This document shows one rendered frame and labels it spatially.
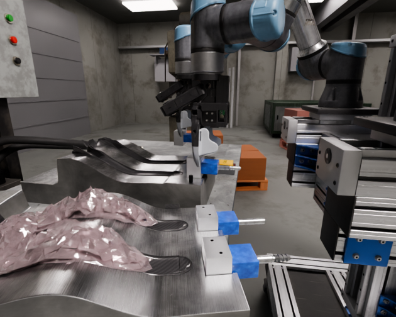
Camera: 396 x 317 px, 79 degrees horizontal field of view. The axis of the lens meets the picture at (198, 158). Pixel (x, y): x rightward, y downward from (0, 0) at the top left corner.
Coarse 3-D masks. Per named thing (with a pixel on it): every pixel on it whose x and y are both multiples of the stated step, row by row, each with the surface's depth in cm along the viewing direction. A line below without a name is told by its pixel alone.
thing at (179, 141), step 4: (176, 132) 88; (184, 132) 90; (176, 136) 89; (180, 136) 88; (184, 136) 89; (188, 136) 88; (176, 140) 89; (180, 140) 89; (184, 140) 89; (188, 140) 89; (176, 144) 90; (180, 144) 89; (184, 144) 91
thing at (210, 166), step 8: (192, 160) 59; (200, 160) 59; (208, 160) 61; (216, 160) 61; (192, 168) 59; (200, 168) 59; (208, 168) 59; (216, 168) 59; (224, 168) 60; (232, 168) 60; (240, 168) 59; (200, 176) 60
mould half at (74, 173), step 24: (72, 168) 61; (96, 168) 61; (144, 168) 70; (168, 168) 69; (24, 192) 67; (48, 192) 65; (72, 192) 63; (120, 192) 60; (144, 192) 59; (168, 192) 58; (192, 192) 56
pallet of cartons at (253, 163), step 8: (248, 152) 293; (256, 152) 293; (240, 160) 269; (248, 160) 269; (256, 160) 269; (264, 160) 269; (248, 168) 271; (256, 168) 271; (264, 168) 272; (240, 176) 274; (248, 176) 274; (256, 176) 274; (264, 176) 274; (264, 184) 276
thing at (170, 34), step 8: (184, 16) 396; (184, 24) 400; (168, 32) 370; (168, 40) 374; (168, 48) 377; (168, 56) 381; (168, 64) 386; (224, 64) 413; (224, 72) 419; (160, 88) 403; (176, 128) 404
